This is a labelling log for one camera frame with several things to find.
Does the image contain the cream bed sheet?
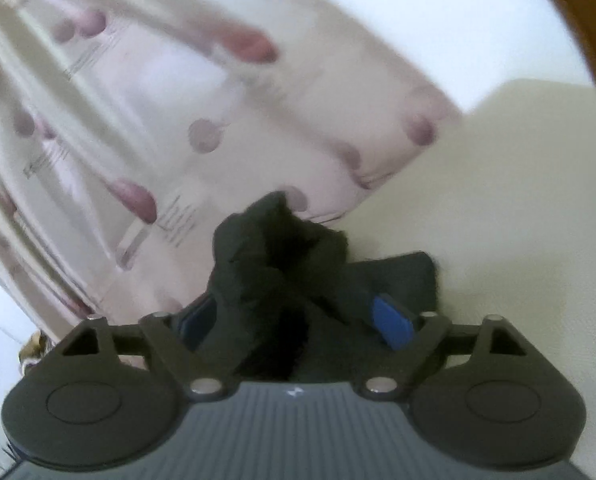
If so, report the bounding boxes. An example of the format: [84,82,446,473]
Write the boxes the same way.
[338,77,596,411]

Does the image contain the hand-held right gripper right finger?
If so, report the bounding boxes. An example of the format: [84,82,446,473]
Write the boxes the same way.
[359,294,531,402]

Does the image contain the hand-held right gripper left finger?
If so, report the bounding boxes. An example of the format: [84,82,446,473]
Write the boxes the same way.
[58,294,239,402]

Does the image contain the pink printed blanket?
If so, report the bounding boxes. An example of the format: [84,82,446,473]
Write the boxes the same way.
[0,0,466,361]

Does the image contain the brown patterned object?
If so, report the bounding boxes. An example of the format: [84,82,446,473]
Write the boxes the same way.
[18,332,54,376]

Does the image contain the black jacket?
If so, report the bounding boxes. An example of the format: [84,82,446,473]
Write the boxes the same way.
[178,190,439,383]

